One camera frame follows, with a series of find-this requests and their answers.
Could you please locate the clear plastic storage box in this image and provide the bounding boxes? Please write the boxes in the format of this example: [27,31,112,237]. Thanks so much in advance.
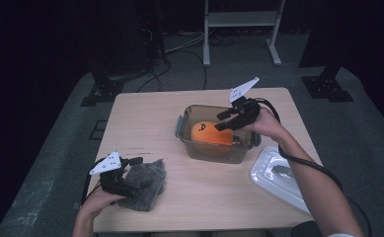
[174,104,263,165]

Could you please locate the orange plush toy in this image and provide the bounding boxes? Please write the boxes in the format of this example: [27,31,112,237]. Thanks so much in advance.
[190,120,235,156]

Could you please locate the person's left hand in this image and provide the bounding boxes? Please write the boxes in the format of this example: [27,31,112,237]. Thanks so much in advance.
[79,189,127,220]

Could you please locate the black equipment stand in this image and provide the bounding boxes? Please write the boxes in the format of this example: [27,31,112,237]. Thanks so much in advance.
[139,0,168,64]

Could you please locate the thin black floor cable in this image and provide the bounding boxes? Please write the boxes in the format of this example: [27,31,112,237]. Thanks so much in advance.
[346,197,374,237]

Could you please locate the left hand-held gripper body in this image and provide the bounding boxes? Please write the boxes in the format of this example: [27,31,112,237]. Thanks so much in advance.
[89,150,138,198]

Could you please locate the white floor cables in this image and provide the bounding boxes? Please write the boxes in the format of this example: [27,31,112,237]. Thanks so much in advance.
[164,32,207,54]

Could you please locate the right hand-held gripper cable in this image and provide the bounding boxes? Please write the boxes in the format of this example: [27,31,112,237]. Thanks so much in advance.
[255,97,345,193]

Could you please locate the white metal stand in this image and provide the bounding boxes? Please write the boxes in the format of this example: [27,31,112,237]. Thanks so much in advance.
[202,0,286,68]

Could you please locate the grey cloth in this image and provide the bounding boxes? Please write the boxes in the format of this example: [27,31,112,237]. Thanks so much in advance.
[117,158,167,213]

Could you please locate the dark rounded object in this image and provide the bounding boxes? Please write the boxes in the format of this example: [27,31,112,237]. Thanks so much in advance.
[290,220,330,237]

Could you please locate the black stand base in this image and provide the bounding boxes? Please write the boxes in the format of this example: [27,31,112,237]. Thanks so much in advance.
[80,78,125,108]
[301,65,355,103]

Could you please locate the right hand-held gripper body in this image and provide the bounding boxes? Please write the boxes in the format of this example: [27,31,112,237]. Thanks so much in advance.
[228,76,263,128]

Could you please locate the person's right hand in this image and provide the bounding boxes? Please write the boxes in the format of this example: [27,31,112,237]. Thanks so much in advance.
[241,106,291,143]

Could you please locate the white lid with grey handle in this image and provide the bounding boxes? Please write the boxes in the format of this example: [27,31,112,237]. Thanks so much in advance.
[249,145,313,217]

